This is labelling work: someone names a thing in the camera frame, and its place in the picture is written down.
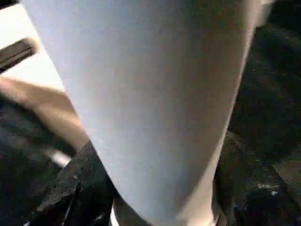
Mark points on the white plastic table leg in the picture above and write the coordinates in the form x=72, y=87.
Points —
x=152, y=94

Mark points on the black mat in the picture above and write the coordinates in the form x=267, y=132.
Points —
x=270, y=94

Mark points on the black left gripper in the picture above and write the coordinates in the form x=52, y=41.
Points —
x=16, y=54

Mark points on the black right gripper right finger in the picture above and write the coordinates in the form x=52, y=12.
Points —
x=247, y=200

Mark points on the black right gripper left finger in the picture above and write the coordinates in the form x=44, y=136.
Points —
x=77, y=188

